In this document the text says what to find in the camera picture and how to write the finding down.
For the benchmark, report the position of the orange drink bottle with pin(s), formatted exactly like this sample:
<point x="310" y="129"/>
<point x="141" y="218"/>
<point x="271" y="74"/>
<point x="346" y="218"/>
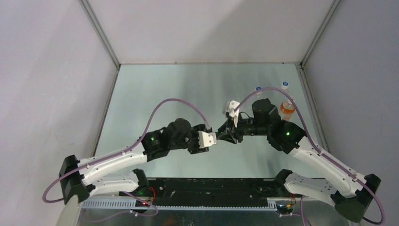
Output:
<point x="286" y="110"/>

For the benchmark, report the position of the metal cable duct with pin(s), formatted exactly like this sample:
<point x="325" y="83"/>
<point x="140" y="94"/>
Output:
<point x="129" y="204"/>

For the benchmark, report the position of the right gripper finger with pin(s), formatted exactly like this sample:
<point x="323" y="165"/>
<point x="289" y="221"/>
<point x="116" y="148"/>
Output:
<point x="226" y="126"/>
<point x="228" y="136"/>

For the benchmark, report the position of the circuit board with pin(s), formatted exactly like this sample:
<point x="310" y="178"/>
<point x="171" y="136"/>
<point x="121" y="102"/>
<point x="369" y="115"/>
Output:
<point x="284" y="210"/>
<point x="142" y="205"/>

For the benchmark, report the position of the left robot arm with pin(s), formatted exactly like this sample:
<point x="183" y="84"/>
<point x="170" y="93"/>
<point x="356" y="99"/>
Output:
<point x="92" y="176"/>

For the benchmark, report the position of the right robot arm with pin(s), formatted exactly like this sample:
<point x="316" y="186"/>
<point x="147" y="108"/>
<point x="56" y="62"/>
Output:
<point x="348" y="191"/>

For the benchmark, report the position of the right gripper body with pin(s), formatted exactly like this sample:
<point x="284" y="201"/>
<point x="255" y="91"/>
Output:
<point x="249" y="127"/>

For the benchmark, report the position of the right circuit board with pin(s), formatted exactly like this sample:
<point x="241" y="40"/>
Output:
<point x="284" y="210"/>

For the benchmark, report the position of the clear bottle with blue cap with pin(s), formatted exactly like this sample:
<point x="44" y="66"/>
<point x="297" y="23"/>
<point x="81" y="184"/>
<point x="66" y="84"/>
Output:
<point x="285" y="88"/>

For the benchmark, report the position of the green plastic bottle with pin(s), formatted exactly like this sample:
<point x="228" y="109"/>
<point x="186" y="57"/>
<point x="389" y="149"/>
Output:
<point x="217" y="135"/>

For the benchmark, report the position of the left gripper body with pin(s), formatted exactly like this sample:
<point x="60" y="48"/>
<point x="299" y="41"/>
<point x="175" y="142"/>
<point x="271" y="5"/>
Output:
<point x="194" y="147"/>

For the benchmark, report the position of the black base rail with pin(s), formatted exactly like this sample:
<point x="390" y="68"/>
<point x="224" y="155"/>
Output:
<point x="212" y="192"/>

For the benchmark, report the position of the left circuit board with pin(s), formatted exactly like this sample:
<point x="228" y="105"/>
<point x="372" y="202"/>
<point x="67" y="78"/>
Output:
<point x="142" y="205"/>

